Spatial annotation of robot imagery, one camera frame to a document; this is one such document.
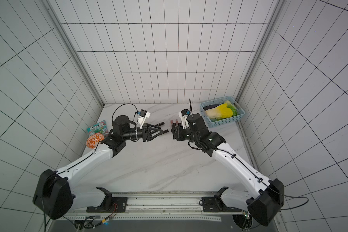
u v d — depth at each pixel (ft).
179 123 3.21
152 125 2.41
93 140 3.11
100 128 3.33
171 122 3.21
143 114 2.15
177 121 3.20
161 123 3.46
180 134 2.07
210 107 3.70
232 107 3.52
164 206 2.43
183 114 2.12
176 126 2.37
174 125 3.21
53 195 1.31
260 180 1.32
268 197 1.22
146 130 2.12
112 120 1.91
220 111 3.41
